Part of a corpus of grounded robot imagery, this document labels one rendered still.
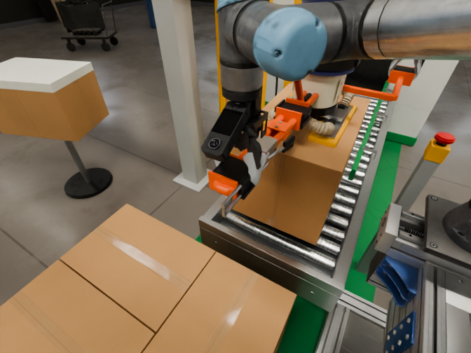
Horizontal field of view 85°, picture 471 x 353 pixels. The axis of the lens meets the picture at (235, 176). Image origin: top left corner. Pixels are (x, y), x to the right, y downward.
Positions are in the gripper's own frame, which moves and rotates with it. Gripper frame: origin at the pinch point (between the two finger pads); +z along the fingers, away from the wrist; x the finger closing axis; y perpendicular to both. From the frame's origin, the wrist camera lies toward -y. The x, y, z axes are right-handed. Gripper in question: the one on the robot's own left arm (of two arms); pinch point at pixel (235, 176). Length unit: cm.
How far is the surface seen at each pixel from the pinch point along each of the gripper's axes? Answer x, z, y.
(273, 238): 0, 67, 36
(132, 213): 71, 67, 11
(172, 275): 29, 67, -5
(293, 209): -7.3, 37.1, 31.3
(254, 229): 11, 67, 36
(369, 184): -32, 62, 94
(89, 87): 156, 33, 60
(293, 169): -4.3, 18.1, 31.2
